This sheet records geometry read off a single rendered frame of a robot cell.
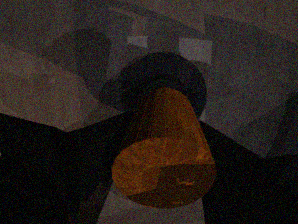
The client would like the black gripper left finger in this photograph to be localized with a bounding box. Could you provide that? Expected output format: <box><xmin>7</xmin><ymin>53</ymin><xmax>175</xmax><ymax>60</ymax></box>
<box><xmin>0</xmin><ymin>112</ymin><xmax>134</xmax><ymax>224</ymax></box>

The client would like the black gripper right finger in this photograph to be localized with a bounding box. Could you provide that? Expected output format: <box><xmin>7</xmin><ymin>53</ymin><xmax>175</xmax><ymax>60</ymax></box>
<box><xmin>198</xmin><ymin>120</ymin><xmax>298</xmax><ymax>224</ymax></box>

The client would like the orange knob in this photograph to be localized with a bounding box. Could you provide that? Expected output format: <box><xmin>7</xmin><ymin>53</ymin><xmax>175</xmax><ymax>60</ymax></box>
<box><xmin>112</xmin><ymin>88</ymin><xmax>217</xmax><ymax>209</ymax></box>

